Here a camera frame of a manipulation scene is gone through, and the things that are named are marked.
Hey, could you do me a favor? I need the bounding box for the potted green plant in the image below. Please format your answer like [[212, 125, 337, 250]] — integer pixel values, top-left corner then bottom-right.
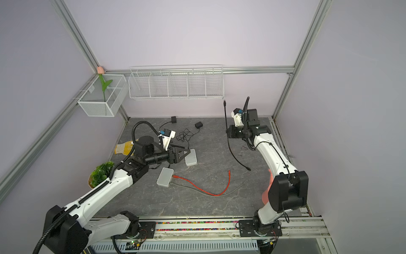
[[88, 161, 114, 188]]

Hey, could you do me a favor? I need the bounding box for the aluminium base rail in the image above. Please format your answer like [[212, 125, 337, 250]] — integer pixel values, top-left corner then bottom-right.
[[85, 217, 337, 254]]

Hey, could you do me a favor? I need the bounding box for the red ethernet cable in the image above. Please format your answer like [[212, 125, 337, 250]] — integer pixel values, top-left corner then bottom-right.
[[172, 170, 232, 197]]

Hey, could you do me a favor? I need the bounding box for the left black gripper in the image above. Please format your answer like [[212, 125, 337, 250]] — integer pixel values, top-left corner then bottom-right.
[[145, 143, 190, 166]]

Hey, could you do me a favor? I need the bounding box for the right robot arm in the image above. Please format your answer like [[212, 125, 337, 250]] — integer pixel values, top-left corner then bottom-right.
[[226, 99, 309, 237]]

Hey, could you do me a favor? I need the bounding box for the white network switch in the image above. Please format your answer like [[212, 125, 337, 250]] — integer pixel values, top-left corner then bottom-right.
[[156, 167, 174, 187], [185, 149, 197, 167]]

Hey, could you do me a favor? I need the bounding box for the small white mesh basket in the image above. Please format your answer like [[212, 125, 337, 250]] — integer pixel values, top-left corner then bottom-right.
[[78, 74, 129, 117]]

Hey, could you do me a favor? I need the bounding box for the artificial pink tulip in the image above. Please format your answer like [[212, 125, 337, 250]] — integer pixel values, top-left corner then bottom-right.
[[97, 66, 112, 102]]

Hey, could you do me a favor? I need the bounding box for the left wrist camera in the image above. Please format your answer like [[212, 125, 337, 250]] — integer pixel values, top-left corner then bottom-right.
[[159, 129, 176, 151]]

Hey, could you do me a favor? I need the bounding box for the pink watering can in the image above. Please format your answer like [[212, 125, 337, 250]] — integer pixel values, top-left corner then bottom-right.
[[261, 169, 274, 205]]

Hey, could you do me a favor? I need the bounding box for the black ethernet cable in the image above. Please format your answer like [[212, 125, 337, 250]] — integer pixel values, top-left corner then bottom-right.
[[223, 100, 252, 171]]

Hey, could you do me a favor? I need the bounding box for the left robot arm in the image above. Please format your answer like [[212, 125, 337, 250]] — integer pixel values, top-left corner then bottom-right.
[[33, 121, 191, 254]]

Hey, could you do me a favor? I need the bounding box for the yellow white work glove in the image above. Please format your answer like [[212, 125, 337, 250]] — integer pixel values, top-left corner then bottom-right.
[[114, 141, 133, 156]]

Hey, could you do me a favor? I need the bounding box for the black power adapter cable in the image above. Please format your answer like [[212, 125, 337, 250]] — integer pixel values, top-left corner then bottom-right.
[[158, 115, 177, 131], [175, 121, 204, 144]]

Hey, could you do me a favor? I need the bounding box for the long white wire basket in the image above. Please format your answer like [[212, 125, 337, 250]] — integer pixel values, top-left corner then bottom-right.
[[129, 65, 225, 99]]

